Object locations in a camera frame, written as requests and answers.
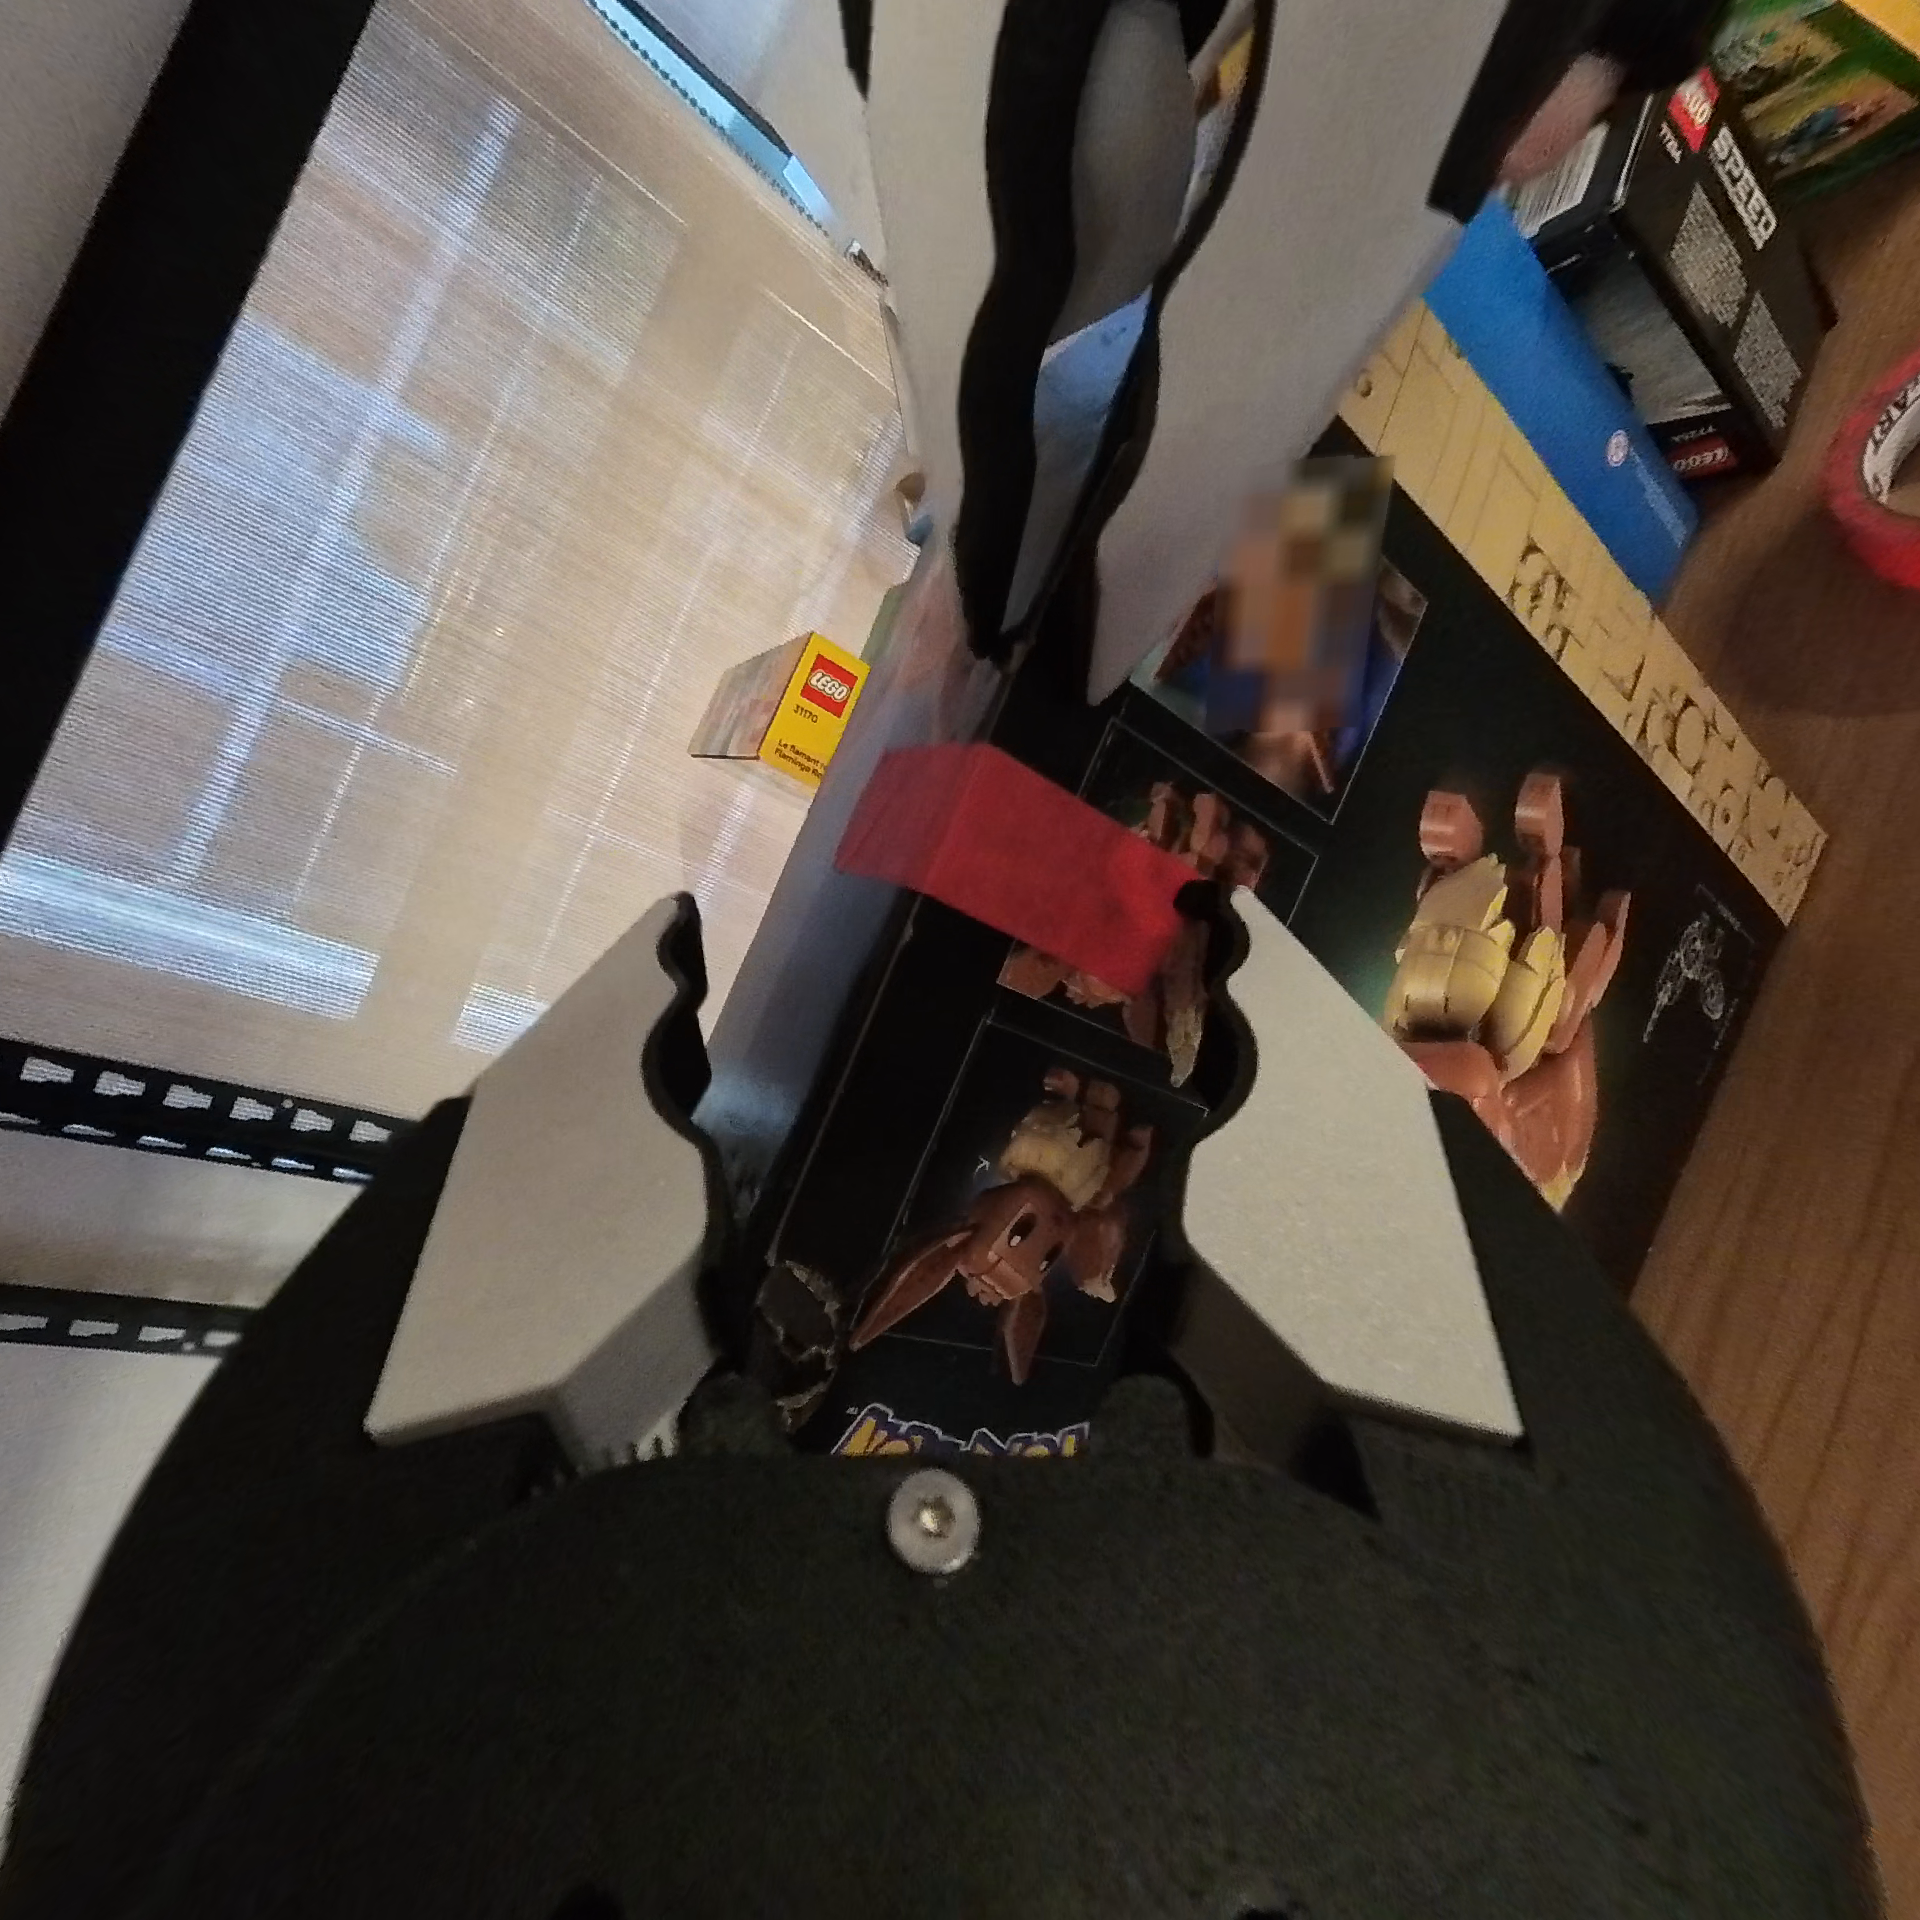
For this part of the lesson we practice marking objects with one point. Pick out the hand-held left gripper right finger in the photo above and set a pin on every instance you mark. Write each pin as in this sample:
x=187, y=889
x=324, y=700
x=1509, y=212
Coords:
x=1350, y=1230

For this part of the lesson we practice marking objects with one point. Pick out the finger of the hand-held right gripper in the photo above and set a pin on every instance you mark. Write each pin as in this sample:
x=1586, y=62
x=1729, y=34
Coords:
x=1291, y=375
x=902, y=225

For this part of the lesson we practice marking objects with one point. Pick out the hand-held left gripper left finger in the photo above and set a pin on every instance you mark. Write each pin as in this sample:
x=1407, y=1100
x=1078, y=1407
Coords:
x=556, y=1202

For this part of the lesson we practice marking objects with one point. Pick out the large black tan-edged toy box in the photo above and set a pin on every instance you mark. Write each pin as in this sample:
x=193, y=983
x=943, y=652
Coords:
x=1484, y=705

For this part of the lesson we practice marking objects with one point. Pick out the red tape strip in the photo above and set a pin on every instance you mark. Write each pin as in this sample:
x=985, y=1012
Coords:
x=1020, y=857

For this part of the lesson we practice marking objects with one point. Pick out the yellow toy box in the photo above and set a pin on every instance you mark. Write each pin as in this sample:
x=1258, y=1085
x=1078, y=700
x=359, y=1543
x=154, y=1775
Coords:
x=819, y=705

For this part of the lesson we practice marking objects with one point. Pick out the red tape roll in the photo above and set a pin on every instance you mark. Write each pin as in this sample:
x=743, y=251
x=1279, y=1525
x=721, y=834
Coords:
x=1875, y=511

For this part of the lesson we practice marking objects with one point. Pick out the black metal shelf rack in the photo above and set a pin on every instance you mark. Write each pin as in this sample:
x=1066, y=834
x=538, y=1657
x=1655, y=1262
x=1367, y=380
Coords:
x=150, y=300

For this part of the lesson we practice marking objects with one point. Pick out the white shelf board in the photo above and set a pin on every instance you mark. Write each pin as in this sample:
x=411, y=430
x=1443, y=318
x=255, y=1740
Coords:
x=60, y=119

